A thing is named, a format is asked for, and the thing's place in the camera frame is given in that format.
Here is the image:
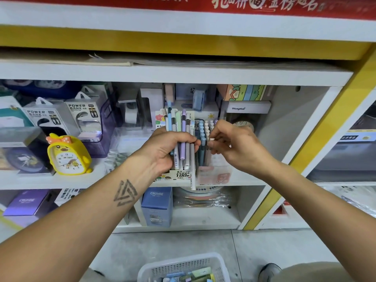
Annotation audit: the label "white long box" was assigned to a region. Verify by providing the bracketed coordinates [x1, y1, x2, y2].
[222, 101, 272, 114]

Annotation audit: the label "clear pink label box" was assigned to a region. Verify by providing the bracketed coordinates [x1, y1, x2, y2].
[195, 146, 235, 186]

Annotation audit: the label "purple box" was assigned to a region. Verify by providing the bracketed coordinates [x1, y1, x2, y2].
[3, 189, 55, 228]

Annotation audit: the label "red white flat box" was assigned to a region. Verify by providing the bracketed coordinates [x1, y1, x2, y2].
[273, 199, 295, 216]

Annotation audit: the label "white hanging accessory box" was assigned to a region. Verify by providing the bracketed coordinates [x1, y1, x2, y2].
[63, 86, 107, 139]
[22, 98, 74, 137]

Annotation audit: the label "pastel sticky notes pack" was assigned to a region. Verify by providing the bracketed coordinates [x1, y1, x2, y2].
[216, 84, 277, 102]

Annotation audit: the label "teal white box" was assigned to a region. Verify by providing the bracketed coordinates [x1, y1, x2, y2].
[0, 96, 33, 128]

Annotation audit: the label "tape dispenser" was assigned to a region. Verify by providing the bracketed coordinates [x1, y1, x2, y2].
[117, 91, 141, 127]

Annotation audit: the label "white tall box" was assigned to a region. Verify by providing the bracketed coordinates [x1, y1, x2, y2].
[140, 84, 165, 124]

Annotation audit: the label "person's right hand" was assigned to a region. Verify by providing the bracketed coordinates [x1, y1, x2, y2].
[207, 119, 272, 177]

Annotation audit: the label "grey digital clock box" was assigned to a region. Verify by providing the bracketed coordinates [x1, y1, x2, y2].
[175, 84, 209, 110]

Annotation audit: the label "person's left forearm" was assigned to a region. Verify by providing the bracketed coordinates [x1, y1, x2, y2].
[0, 161, 154, 282]

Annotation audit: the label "red banner strip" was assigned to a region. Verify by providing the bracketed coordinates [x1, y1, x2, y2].
[0, 0, 376, 21]

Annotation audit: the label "clear boxed dark clock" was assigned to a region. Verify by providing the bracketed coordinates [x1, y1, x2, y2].
[0, 127, 54, 174]

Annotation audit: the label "person's left hand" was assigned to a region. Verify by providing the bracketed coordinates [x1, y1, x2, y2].
[132, 127, 202, 181]

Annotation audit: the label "yellow alarm clock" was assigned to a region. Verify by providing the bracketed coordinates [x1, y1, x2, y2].
[46, 133, 93, 175]

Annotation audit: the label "pile of lead refill packets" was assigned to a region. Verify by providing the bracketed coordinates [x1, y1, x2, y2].
[154, 266, 215, 282]

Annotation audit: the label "stack of wrapped discs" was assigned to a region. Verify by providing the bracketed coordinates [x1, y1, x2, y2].
[173, 186, 231, 209]

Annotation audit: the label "person's right forearm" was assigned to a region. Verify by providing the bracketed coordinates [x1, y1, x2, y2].
[255, 155, 376, 282]

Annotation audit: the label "purple translucent container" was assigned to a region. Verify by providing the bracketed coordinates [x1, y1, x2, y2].
[79, 98, 117, 157]

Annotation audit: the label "flat cardboard sheets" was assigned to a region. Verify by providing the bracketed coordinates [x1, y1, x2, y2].
[88, 52, 353, 68]

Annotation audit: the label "white plastic basket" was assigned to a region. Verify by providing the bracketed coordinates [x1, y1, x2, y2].
[137, 252, 231, 282]

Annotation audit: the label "blue small carton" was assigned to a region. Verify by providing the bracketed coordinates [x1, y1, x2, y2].
[141, 186, 174, 228]

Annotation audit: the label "bundle of lilac green packets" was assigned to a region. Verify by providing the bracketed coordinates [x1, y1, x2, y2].
[160, 105, 197, 190]

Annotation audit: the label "white round clock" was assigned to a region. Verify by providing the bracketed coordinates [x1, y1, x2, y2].
[234, 120, 255, 133]

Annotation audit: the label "white refill display box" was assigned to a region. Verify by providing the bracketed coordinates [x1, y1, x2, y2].
[154, 108, 197, 187]

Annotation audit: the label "grey sneaker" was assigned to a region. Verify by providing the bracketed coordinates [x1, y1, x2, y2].
[258, 263, 282, 282]

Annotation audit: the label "white shelf with yellow trim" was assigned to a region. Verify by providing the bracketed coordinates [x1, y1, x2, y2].
[0, 0, 376, 233]

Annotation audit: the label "plastic wrapped items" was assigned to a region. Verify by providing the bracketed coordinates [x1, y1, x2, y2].
[341, 186, 376, 218]

